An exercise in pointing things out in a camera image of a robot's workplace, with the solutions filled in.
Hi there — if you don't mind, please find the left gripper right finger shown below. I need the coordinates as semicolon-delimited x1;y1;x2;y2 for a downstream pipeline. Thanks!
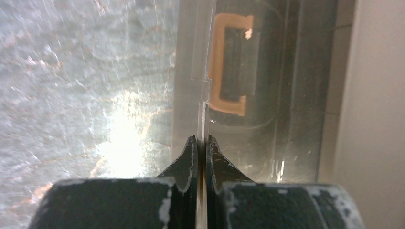
206;136;364;229

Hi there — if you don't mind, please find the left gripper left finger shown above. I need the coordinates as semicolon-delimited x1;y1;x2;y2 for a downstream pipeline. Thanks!
29;136;198;229

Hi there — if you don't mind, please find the translucent brown plastic toolbox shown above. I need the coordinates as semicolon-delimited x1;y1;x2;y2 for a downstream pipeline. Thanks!
171;0;405;229

